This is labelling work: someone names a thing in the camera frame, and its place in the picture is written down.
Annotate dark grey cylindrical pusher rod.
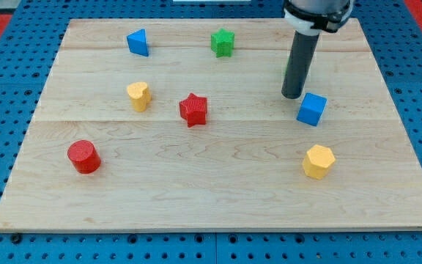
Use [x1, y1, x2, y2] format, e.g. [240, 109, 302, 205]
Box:
[281, 32, 319, 99]

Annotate blue wooden cube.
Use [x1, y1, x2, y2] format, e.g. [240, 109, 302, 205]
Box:
[296, 92, 327, 126]

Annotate yellow wooden hexagon block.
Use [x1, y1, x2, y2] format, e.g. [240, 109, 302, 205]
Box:
[302, 144, 336, 180]

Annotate green wooden star block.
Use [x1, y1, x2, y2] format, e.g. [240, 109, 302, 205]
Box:
[211, 28, 234, 58]

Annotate red wooden star block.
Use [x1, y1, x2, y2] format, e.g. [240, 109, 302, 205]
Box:
[179, 93, 207, 128]

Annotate blue wooden triangle block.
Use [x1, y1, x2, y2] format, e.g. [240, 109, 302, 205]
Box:
[126, 29, 149, 56]

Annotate yellow wooden heart block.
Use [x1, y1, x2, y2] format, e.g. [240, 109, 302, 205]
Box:
[127, 82, 152, 112]

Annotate light wooden board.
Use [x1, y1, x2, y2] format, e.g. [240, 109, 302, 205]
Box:
[0, 18, 422, 233]

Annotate red wooden cylinder block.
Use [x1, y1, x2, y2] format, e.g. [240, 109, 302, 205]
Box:
[67, 139, 101, 174]

